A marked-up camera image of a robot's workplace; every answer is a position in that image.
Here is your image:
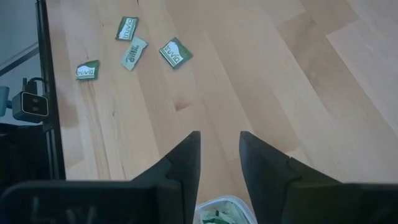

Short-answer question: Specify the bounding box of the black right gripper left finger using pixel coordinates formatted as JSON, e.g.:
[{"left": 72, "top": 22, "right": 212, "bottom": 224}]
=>
[{"left": 132, "top": 130, "right": 202, "bottom": 224}]

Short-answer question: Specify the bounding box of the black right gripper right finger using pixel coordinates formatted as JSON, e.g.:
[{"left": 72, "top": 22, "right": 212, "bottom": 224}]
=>
[{"left": 238, "top": 130, "right": 345, "bottom": 224}]

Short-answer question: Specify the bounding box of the pale Stevia sweetener packet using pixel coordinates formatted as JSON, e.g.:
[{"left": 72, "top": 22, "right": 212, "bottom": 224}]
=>
[
  {"left": 203, "top": 201, "right": 246, "bottom": 223},
  {"left": 120, "top": 36, "right": 149, "bottom": 72}
]

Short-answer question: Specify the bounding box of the green Truvia sweetener packet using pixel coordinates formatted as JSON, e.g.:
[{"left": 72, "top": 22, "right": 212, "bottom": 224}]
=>
[
  {"left": 159, "top": 37, "right": 193, "bottom": 70},
  {"left": 114, "top": 16, "right": 140, "bottom": 42},
  {"left": 75, "top": 59, "right": 101, "bottom": 81},
  {"left": 198, "top": 210, "right": 237, "bottom": 224}
]

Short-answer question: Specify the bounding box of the clear plastic container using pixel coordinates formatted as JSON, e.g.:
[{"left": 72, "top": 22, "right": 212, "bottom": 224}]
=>
[{"left": 193, "top": 195, "right": 259, "bottom": 224}]

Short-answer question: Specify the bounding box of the pale blue plastic part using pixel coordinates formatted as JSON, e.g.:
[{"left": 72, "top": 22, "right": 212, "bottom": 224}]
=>
[{"left": 0, "top": 86, "right": 11, "bottom": 118}]

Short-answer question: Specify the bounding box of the black table-level camera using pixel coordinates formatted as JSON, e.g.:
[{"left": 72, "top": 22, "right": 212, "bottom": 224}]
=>
[{"left": 11, "top": 77, "right": 50, "bottom": 124}]

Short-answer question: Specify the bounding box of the black aluminium extrusion frame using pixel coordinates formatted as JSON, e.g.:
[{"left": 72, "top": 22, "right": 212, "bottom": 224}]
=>
[{"left": 34, "top": 0, "right": 67, "bottom": 181}]

